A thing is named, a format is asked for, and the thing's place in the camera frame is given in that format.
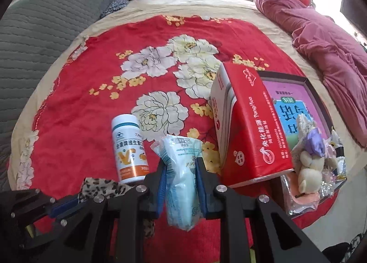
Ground black wall television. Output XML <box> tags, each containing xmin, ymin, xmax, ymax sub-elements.
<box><xmin>340</xmin><ymin>0</ymin><xmax>366</xmax><ymax>37</ymax></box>

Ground pink crumpled duvet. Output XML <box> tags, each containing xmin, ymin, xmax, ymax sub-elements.
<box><xmin>255</xmin><ymin>0</ymin><xmax>366</xmax><ymax>147</ymax></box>

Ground pink bag with headband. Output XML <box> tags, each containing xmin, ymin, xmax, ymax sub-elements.
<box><xmin>280</xmin><ymin>172</ymin><xmax>320</xmax><ymax>217</ymax></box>

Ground red cardboard box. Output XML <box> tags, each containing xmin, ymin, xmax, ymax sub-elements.
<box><xmin>210</xmin><ymin>63</ymin><xmax>293</xmax><ymax>188</ymax></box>

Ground cream plush rabbit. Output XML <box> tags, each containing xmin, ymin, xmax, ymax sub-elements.
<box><xmin>298</xmin><ymin>151</ymin><xmax>325</xmax><ymax>194</ymax></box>

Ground leopard print scrunchie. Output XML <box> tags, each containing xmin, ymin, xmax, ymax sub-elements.
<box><xmin>78</xmin><ymin>176</ymin><xmax>156</xmax><ymax>239</ymax></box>

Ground white floral scrunchie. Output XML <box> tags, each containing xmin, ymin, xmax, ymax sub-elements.
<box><xmin>290</xmin><ymin>114</ymin><xmax>316</xmax><ymax>169</ymax></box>

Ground beige bed sheet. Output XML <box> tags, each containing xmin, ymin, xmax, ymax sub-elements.
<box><xmin>8</xmin><ymin>0</ymin><xmax>366</xmax><ymax>190</ymax></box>

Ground yellow snack packet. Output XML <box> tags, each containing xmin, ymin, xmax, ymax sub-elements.
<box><xmin>329</xmin><ymin>129</ymin><xmax>347</xmax><ymax>180</ymax></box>

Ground blue patterned pillow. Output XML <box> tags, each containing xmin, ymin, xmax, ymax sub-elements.
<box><xmin>100</xmin><ymin>0</ymin><xmax>129</xmax><ymax>19</ymax></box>

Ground white supplement bottle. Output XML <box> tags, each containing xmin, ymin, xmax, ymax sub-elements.
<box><xmin>111</xmin><ymin>114</ymin><xmax>149</xmax><ymax>184</ymax></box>

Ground light blue tissue pack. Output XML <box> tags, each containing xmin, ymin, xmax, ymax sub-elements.
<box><xmin>151</xmin><ymin>135</ymin><xmax>202</xmax><ymax>231</ymax></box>

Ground grey quilted headboard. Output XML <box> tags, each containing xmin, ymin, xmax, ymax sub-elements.
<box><xmin>1</xmin><ymin>0</ymin><xmax>113</xmax><ymax>191</ymax></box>

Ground red floral blanket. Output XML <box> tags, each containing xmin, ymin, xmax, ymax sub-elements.
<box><xmin>7</xmin><ymin>14</ymin><xmax>339</xmax><ymax>263</ymax></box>

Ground dark tray with pink book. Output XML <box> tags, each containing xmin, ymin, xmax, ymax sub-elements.
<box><xmin>259</xmin><ymin>72</ymin><xmax>346</xmax><ymax>204</ymax></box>

